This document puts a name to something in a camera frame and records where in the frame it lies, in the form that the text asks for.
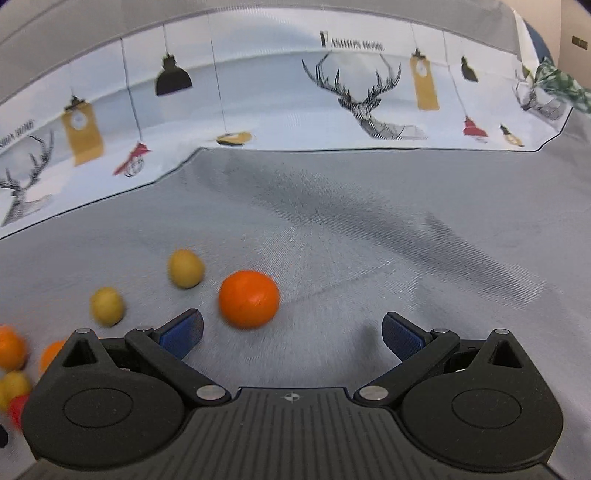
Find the grey bed sheet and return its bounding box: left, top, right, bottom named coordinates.
left=0, top=108, right=591, bottom=480

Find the large orange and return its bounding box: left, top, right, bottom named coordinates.
left=218, top=270, right=281, bottom=330

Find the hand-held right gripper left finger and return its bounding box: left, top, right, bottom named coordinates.
left=39, top=308, right=232, bottom=409

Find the red round fruit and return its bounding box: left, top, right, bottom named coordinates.
left=9, top=394, right=32, bottom=431

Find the yellow round fruit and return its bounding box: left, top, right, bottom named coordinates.
left=167, top=249, right=205, bottom=289
left=0, top=371, right=33, bottom=412
left=89, top=287, right=126, bottom=328

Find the green leaf-print cloth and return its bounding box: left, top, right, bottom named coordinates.
left=522, top=57, right=591, bottom=114

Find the white printed blanket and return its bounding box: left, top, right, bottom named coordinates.
left=0, top=0, right=575, bottom=241

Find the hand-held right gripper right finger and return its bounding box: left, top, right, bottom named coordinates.
left=354, top=311, right=544, bottom=409

